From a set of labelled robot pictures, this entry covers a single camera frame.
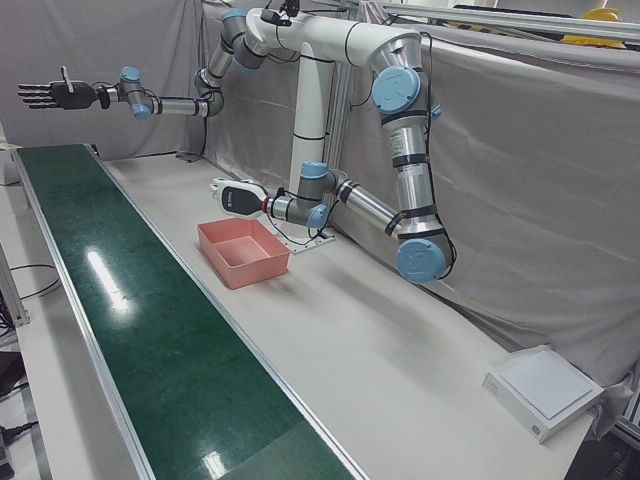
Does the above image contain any yellow hard hat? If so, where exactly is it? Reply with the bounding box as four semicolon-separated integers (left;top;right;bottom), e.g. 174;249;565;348
579;7;622;24
560;33;627;50

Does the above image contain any grey curtain cloth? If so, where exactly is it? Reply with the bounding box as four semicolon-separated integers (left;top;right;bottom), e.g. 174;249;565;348
0;0;640;396

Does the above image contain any white flat box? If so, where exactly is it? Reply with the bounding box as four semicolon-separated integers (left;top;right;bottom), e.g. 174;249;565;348
482;344;605;444

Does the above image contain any white conveyor motor cover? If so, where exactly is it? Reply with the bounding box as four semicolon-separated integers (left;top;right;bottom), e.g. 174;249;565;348
0;143;21;187

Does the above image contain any overhead aluminium beam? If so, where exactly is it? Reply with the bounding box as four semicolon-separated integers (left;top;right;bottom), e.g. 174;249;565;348
359;0;640;42

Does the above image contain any black pedestal camera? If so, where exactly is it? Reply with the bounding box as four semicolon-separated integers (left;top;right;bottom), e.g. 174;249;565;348
259;0;302;27

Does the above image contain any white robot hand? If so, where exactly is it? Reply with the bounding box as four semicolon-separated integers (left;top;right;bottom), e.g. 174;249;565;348
208;177;267;220

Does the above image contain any pink plastic basket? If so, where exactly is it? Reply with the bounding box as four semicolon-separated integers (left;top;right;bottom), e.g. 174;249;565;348
197;218;292;290

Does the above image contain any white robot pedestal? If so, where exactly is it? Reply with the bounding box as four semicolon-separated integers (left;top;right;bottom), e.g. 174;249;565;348
244;7;421;255

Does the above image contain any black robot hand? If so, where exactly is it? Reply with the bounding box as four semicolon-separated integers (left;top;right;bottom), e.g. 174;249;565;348
17;66;99;112

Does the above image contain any green conveyor belt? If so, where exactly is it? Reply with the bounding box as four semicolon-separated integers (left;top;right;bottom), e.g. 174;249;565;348
12;143;371;480

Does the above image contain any aluminium profile column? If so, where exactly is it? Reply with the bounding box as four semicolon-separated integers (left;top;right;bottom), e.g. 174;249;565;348
319;60;352;237

